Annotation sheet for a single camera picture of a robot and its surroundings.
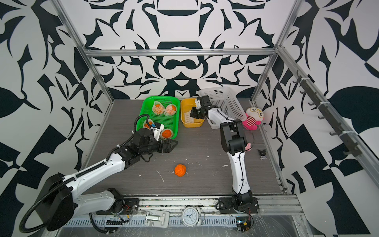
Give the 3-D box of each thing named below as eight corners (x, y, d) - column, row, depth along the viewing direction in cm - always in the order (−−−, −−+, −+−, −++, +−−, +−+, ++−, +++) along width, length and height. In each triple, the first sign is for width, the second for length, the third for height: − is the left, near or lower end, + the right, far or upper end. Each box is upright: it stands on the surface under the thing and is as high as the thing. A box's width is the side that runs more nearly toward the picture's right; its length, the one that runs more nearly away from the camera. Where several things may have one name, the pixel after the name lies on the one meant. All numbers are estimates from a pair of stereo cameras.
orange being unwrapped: (174, 176, 85) (174, 173, 81) (175, 167, 88) (174, 164, 84) (185, 176, 85) (185, 173, 81) (185, 167, 88) (185, 164, 84)
